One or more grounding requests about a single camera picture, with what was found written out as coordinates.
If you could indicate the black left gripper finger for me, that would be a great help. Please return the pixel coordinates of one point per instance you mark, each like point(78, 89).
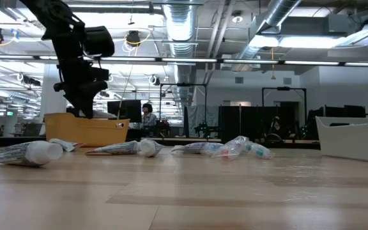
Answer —
point(83, 102)

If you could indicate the clear toothbrush pack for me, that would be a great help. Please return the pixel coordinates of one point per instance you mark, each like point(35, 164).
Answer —
point(230, 149)
point(196, 148)
point(260, 150)

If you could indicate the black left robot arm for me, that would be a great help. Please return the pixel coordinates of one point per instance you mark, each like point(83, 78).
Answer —
point(53, 19)

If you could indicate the background black robot arm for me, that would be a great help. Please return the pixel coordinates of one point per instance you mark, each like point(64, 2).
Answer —
point(163, 127)
point(206, 129)

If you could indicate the yellow plastic bin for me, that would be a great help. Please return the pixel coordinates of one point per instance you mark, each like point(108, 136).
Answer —
point(85, 132)

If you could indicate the white building column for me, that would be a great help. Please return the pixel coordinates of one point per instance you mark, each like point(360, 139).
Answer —
point(48, 99)

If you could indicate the large black monitor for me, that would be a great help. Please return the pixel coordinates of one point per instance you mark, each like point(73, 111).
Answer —
point(125, 111)

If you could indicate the grey office chair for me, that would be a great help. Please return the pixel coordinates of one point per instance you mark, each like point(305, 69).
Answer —
point(33, 129)

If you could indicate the person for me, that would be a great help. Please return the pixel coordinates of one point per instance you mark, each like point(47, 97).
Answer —
point(149, 118)

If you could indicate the grey fabric cover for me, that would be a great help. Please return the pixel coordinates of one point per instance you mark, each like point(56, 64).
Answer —
point(203, 115)

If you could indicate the black partition screen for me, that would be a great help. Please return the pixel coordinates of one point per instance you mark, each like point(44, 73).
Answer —
point(251, 123)

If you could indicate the row of black monitors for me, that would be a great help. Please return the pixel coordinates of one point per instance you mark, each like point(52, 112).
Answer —
point(343, 111)

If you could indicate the white plastic bin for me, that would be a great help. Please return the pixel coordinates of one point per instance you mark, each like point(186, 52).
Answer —
point(353, 140)

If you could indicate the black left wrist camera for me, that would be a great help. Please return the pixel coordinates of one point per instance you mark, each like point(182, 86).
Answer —
point(99, 41)

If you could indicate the black background rig frame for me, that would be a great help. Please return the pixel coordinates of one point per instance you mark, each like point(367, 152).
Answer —
point(283, 88)
point(184, 84)

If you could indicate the silver ribbed air duct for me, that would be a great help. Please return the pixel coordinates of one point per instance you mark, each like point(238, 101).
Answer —
point(180, 22)
point(280, 11)

